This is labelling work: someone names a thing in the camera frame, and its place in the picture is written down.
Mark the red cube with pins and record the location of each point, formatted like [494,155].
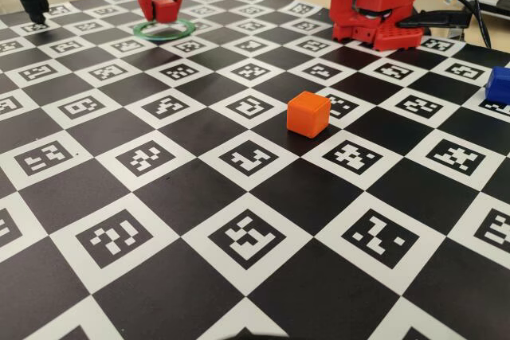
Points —
[165,10]

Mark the blue cube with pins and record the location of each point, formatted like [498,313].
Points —
[500,85]

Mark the black clamp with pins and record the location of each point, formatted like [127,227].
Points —
[438,19]

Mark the orange cube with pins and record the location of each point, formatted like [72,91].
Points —
[307,115]

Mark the black white marker mat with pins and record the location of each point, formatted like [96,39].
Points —
[179,196]

